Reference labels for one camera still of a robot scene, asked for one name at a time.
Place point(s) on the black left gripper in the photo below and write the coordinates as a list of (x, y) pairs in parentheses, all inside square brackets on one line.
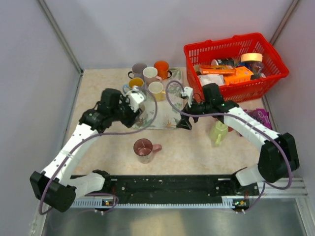
[(133, 116)]

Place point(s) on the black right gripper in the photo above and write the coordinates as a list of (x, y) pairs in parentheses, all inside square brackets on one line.
[(184, 123)]

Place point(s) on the cream floral mug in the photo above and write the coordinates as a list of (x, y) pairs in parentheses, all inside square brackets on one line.
[(141, 119)]

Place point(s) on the light blue butterfly mug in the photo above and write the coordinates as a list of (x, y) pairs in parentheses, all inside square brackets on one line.
[(133, 82)]

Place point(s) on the lime green faceted mug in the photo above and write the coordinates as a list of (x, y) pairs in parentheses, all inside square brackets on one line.
[(218, 132)]

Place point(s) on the yellow mug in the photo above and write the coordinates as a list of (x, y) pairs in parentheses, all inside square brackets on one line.
[(157, 89)]

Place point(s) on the pink ghost pattern mug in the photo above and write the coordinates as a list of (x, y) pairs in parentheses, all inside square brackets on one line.
[(145, 150)]

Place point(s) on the lilac purple mug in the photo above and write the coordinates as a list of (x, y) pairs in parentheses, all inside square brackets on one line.
[(137, 71)]

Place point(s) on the pale pink faceted mug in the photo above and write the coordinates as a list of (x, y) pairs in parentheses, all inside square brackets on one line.
[(151, 75)]

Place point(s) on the orange mug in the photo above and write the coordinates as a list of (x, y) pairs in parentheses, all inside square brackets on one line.
[(163, 69)]

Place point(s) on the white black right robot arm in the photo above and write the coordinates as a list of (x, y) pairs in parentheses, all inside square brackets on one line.
[(278, 153)]

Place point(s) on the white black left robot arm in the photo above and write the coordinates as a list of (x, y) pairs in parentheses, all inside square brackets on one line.
[(73, 152)]

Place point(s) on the floral white serving tray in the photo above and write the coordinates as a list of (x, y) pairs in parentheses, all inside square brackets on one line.
[(166, 117)]

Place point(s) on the white plastic bag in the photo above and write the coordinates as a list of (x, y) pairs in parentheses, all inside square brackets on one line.
[(211, 78)]

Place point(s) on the orange rectangular box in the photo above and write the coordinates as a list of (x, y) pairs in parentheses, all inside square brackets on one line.
[(217, 69)]

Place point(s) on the red plastic basket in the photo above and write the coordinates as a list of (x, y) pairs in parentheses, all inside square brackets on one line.
[(202, 53)]

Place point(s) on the black printed can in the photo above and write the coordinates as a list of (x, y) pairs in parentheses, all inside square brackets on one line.
[(224, 61)]

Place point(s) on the orange snack box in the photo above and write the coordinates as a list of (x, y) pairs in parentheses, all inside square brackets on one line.
[(242, 74)]

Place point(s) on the purple snack packet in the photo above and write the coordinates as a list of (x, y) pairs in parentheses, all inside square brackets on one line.
[(261, 116)]

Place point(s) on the clear plastic bottle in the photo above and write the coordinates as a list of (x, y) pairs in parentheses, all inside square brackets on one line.
[(256, 68)]

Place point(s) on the masking tape roll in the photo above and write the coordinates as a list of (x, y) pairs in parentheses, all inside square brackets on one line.
[(251, 57)]

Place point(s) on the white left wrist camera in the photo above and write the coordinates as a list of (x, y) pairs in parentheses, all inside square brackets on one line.
[(135, 99)]

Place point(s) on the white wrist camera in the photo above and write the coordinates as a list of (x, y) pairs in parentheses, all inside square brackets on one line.
[(187, 94), (135, 99)]

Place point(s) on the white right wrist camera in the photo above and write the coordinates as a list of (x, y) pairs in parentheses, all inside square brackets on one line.
[(187, 94)]

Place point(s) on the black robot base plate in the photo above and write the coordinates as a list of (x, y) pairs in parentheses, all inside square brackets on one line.
[(175, 189)]

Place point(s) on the aluminium rail frame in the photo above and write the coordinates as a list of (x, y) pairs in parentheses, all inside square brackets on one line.
[(284, 188)]

